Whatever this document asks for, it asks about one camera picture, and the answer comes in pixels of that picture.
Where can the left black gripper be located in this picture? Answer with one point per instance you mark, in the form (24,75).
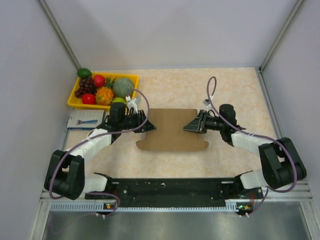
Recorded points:
(140,118)

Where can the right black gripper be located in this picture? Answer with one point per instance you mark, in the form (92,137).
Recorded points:
(198,124)

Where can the brown cardboard box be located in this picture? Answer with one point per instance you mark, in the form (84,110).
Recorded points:
(169,135)

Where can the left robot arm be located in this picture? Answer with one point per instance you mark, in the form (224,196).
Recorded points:
(66,172)

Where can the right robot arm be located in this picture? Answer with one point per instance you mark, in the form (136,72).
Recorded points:
(279,163)

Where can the green lime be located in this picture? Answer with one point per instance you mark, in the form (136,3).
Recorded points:
(119,100)

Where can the green melon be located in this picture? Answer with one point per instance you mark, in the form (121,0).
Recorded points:
(123,87)

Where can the orange pineapple toy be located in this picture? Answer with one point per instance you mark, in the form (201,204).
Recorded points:
(105,94)

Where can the red apple lower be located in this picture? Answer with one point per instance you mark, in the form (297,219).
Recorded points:
(88,99)

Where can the red apple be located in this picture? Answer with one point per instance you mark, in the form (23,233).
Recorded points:
(99,81)
(88,99)

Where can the red apple upper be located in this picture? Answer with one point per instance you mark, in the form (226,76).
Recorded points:
(99,81)

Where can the razor blister pack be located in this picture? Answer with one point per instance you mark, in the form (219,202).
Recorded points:
(85,119)

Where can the dark red grape bunch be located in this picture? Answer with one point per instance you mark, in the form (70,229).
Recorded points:
(86,86)

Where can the yellow plastic tray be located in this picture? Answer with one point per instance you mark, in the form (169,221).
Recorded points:
(77,102)

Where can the green avocado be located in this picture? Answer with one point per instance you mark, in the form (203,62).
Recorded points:
(83,73)

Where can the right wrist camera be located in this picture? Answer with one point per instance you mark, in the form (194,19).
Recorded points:
(206,102)

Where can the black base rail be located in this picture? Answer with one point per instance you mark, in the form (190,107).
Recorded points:
(179,192)

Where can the grey cable duct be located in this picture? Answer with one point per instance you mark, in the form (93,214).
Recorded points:
(102,207)

